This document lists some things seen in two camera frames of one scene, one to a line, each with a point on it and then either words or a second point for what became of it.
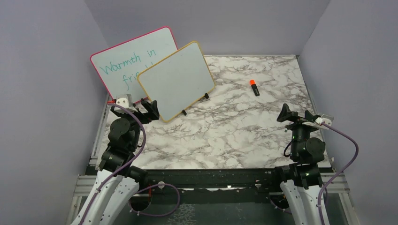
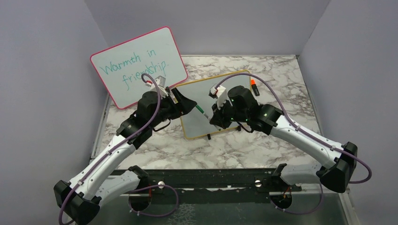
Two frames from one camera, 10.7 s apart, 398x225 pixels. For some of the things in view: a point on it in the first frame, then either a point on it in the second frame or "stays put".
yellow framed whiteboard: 178,81 -> 196,123
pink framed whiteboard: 119,67 stays put
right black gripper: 286,114 -> 218,117
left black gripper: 153,107 -> 186,105
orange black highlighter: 252,83 stays put
